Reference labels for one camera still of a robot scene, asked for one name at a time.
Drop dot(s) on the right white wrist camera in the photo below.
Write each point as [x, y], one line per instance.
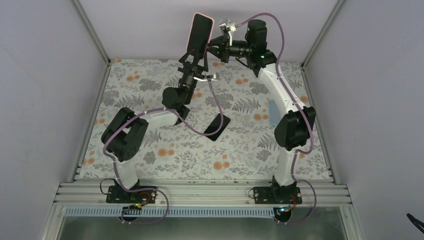
[228, 28]

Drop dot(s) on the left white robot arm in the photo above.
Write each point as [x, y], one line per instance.
[123, 137]

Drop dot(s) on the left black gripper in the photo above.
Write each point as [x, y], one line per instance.
[194, 71]

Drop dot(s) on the left aluminium corner post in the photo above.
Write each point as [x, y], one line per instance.
[91, 31]

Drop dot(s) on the floral patterned table mat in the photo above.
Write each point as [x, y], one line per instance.
[246, 150]

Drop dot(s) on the aluminium corner post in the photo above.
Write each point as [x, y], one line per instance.
[91, 31]
[328, 23]

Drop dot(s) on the light blue phone case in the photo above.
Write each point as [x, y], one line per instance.
[273, 113]

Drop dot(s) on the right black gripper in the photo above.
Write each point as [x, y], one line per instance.
[222, 44]

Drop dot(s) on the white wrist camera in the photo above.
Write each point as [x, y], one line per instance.
[228, 28]
[207, 78]

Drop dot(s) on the aluminium rail frame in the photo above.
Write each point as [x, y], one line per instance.
[191, 198]

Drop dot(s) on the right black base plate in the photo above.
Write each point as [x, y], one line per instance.
[285, 195]

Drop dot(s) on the phone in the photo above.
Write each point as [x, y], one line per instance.
[200, 34]
[216, 126]

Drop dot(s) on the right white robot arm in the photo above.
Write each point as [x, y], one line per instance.
[294, 128]

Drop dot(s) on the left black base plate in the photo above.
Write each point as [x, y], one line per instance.
[117, 195]

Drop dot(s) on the black object at edge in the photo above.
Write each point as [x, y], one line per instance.
[416, 222]

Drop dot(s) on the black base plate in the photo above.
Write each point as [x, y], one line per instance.
[117, 195]
[285, 195]

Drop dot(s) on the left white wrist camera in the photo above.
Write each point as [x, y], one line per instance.
[207, 78]

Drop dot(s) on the right aluminium corner post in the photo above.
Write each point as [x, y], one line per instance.
[328, 23]

